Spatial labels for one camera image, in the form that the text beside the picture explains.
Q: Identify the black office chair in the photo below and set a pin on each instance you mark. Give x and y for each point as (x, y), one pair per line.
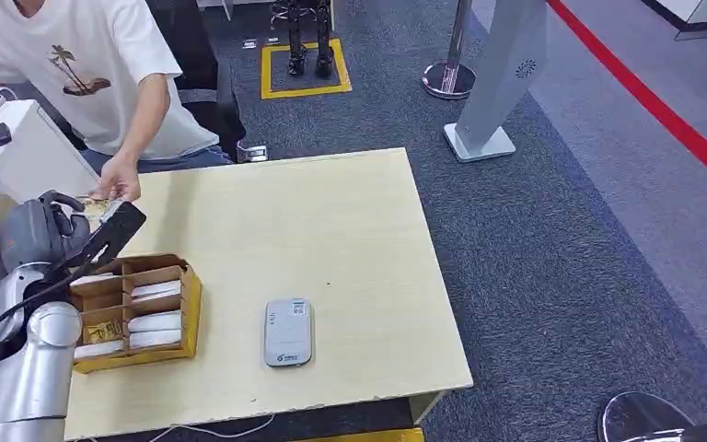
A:
(198, 55)

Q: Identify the white platform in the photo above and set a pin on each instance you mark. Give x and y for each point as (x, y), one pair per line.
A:
(704, 9)

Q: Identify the gold printed card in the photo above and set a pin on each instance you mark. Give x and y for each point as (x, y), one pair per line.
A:
(104, 331)

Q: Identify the person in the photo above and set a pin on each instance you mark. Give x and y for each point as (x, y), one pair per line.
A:
(85, 67)

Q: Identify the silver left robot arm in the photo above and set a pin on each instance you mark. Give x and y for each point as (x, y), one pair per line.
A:
(27, 354)

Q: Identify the black robot leg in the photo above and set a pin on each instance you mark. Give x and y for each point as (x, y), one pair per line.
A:
(324, 43)
(296, 43)

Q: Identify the white cabinet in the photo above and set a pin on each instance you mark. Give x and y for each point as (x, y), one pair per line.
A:
(36, 155)

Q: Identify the yellow floor tape square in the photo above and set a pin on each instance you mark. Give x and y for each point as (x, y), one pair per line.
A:
(304, 91)

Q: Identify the grey card reader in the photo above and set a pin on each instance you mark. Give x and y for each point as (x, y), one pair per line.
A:
(287, 332)

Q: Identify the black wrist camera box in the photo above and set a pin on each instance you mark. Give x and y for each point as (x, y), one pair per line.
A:
(109, 235)

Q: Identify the wooden card box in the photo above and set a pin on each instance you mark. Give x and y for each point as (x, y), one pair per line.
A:
(189, 305)

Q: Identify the white card stack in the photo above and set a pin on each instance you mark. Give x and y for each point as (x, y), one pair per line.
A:
(92, 279)
(157, 289)
(155, 339)
(155, 321)
(98, 349)

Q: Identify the glossy printed card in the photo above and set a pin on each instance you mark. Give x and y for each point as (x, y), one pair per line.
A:
(96, 208)

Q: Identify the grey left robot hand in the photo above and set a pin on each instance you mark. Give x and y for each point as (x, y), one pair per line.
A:
(33, 232)

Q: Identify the chrome stanchion post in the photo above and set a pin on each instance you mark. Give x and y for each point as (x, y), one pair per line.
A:
(451, 76)

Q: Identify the person's hand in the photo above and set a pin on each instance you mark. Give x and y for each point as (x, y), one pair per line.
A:
(119, 180)

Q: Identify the chrome round base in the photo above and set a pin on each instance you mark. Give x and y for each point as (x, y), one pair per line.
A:
(640, 418)

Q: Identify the grey kiosk stand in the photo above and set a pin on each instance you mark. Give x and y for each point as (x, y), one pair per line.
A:
(500, 79)

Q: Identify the metal chair foot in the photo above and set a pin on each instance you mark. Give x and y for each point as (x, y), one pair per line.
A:
(253, 152)

